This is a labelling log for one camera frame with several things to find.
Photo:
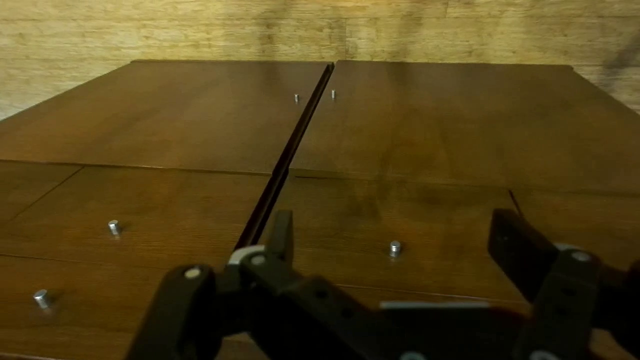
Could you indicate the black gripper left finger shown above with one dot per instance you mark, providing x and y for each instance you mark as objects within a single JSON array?
[{"x": 187, "y": 312}]

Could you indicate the medium wooden drawer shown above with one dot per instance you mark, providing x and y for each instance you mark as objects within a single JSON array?
[
  {"x": 101, "y": 300},
  {"x": 173, "y": 212}
]

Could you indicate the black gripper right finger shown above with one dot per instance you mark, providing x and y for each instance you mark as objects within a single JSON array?
[{"x": 567, "y": 300}]

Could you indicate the wide wooden cabinet door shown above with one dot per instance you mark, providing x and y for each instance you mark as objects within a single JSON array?
[{"x": 173, "y": 113}]

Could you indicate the narrow wooden cabinet door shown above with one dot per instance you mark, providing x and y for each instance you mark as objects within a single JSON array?
[{"x": 467, "y": 121}]

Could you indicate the small silver drawer knob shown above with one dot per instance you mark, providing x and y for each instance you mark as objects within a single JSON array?
[
  {"x": 43, "y": 299},
  {"x": 115, "y": 226},
  {"x": 395, "y": 248}
]

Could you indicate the narrow wooden drawer grey sides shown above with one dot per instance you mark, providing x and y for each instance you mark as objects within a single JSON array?
[{"x": 372, "y": 212}]

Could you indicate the large wooden shelf cabinet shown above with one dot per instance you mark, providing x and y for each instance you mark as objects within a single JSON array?
[{"x": 266, "y": 201}]

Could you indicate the small silver door knob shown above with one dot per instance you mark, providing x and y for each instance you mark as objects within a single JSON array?
[
  {"x": 333, "y": 95},
  {"x": 296, "y": 99}
]

